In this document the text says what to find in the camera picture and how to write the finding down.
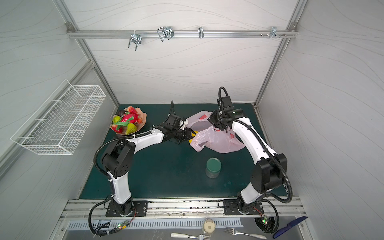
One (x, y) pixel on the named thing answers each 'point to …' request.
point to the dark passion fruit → (121, 112)
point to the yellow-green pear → (131, 128)
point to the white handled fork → (202, 236)
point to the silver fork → (233, 231)
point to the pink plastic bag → (209, 137)
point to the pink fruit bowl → (139, 125)
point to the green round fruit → (116, 119)
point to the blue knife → (289, 225)
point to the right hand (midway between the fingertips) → (211, 117)
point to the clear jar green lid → (213, 167)
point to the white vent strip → (101, 225)
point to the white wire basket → (57, 126)
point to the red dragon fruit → (128, 118)
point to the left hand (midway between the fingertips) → (197, 135)
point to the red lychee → (139, 120)
